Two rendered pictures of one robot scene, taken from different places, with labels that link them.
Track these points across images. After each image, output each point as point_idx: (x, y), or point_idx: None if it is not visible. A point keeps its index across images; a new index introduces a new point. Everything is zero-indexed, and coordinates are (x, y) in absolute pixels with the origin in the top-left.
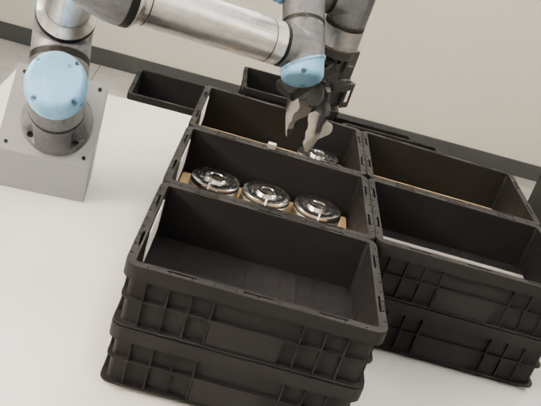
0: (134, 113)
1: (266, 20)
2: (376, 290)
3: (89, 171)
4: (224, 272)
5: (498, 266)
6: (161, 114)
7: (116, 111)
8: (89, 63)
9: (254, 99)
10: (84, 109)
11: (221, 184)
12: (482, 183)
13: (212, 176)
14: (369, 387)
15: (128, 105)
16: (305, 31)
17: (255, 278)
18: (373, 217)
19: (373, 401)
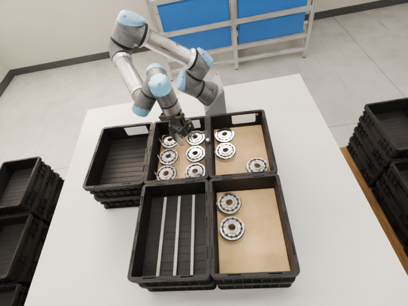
0: (300, 110)
1: (130, 84)
2: (105, 184)
3: (207, 114)
4: (141, 155)
5: (203, 265)
6: (312, 117)
7: (295, 105)
8: (196, 78)
9: (266, 125)
10: (193, 93)
11: (191, 139)
12: (291, 258)
13: (197, 136)
14: (135, 218)
15: (308, 106)
16: (137, 95)
17: (142, 163)
18: (164, 182)
19: (127, 220)
